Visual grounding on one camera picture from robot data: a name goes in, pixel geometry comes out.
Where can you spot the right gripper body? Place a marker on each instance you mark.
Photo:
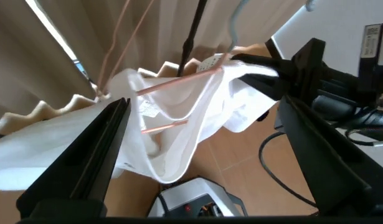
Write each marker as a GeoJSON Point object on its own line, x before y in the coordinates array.
{"type": "Point", "coordinates": [309, 71]}

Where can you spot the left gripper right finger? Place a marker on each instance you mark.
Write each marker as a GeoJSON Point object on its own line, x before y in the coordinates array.
{"type": "Point", "coordinates": [328, 168]}

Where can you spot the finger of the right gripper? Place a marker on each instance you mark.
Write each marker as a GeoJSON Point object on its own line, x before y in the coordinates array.
{"type": "Point", "coordinates": [266, 63]}
{"type": "Point", "coordinates": [272, 87]}

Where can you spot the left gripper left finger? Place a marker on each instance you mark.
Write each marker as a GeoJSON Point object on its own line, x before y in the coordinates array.
{"type": "Point", "coordinates": [91, 174]}

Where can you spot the white printed garment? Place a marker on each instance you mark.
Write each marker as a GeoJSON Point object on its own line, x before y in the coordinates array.
{"type": "Point", "coordinates": [178, 102]}

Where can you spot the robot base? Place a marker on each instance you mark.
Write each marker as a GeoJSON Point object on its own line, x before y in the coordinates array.
{"type": "Point", "coordinates": [191, 189]}

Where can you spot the white laundry basket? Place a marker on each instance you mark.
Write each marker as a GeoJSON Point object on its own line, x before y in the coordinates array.
{"type": "Point", "coordinates": [210, 63]}

